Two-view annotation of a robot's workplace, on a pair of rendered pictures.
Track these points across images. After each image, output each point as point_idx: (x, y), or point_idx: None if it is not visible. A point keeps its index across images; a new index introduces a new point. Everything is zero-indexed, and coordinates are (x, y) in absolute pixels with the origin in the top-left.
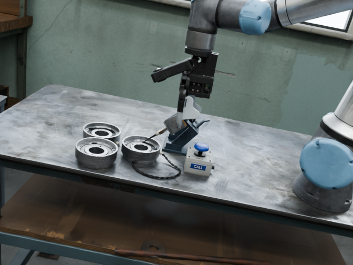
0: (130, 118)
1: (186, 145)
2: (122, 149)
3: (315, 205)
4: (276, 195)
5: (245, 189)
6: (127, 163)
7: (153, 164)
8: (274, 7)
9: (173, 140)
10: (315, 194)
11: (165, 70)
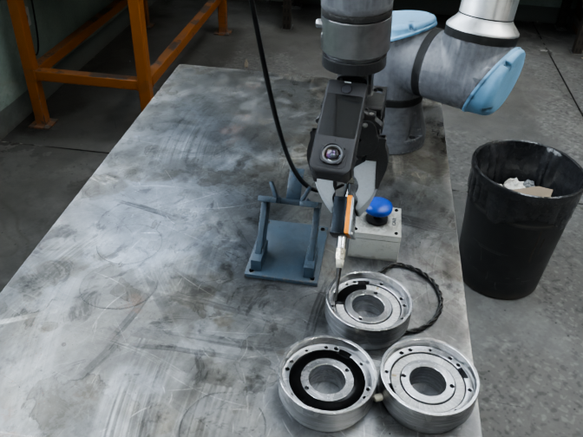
0: (135, 341)
1: (283, 245)
2: (389, 337)
3: (421, 144)
4: (411, 173)
5: (411, 198)
6: None
7: None
8: None
9: (311, 253)
10: (415, 133)
11: (357, 140)
